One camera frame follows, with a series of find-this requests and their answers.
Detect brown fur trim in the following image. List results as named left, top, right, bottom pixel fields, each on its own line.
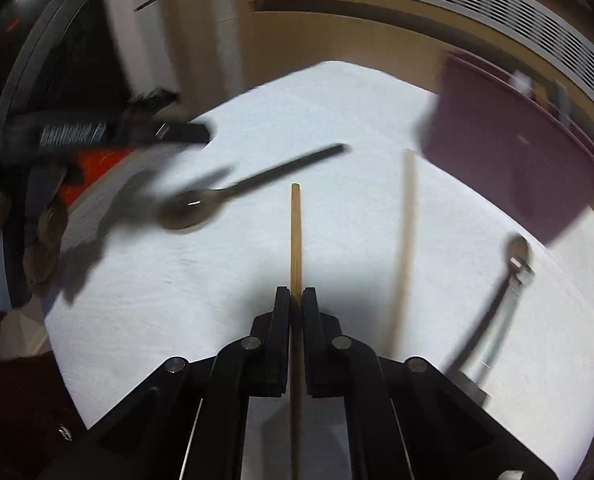
left=0, top=182, right=72, bottom=297

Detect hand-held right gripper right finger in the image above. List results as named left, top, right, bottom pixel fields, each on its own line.
left=302, top=286, right=558, bottom=480

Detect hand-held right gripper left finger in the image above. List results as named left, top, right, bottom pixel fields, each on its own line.
left=42, top=286, right=292, bottom=480

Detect dark grey chair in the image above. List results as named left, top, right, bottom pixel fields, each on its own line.
left=0, top=0, right=105, bottom=128

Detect white table cloth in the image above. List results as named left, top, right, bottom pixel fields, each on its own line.
left=43, top=60, right=594, bottom=480

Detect wooden chopstick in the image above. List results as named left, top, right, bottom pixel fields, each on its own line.
left=386, top=148, right=419, bottom=361
left=290, top=183, right=304, bottom=480

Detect purple utensil tray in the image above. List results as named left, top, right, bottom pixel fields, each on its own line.
left=419, top=49, right=594, bottom=247

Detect red object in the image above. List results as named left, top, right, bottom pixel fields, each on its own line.
left=59, top=152, right=130, bottom=207

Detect dark metal spoon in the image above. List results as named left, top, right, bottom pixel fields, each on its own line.
left=156, top=142, right=349, bottom=232

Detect person's maroon clothing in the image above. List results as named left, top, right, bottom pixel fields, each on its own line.
left=0, top=300, right=90, bottom=480

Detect silver metal spoon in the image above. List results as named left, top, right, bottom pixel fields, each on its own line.
left=444, top=233, right=536, bottom=402

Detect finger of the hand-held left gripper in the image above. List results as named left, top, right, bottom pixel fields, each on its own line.
left=124, top=119, right=216, bottom=147

